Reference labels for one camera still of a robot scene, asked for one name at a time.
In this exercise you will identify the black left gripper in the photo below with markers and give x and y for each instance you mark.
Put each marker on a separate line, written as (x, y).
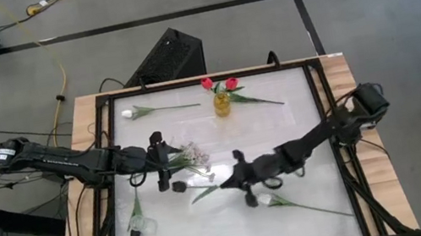
(160, 161)

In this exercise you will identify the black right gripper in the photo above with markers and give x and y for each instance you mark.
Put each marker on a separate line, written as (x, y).
(246, 178)

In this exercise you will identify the white speckled flower bunch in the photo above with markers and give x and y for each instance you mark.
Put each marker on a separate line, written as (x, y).
(195, 155)

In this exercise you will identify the white artificial tulip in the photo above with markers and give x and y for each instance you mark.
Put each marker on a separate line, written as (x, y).
(127, 114)
(265, 199)

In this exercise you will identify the red artificial tulip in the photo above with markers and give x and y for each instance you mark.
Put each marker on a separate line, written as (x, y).
(231, 83)
(206, 83)

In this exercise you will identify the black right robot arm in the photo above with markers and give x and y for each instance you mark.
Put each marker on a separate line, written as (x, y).
(316, 134)

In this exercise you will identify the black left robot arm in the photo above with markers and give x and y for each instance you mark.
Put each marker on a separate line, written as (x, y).
(55, 161)

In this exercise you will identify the yellow glass vase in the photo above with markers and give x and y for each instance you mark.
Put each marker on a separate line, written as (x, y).
(222, 106)

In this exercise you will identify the black box speaker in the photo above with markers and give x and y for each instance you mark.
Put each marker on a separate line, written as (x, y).
(170, 56)

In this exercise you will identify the black desk beam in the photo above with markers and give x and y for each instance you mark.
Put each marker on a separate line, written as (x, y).
(27, 223)

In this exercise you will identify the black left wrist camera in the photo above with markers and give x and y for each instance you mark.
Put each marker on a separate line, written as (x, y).
(136, 158)

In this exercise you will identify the black metal table frame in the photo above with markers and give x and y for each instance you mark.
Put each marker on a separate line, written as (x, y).
(166, 86)

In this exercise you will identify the black frame clamp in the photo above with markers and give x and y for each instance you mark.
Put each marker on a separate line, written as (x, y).
(272, 58)

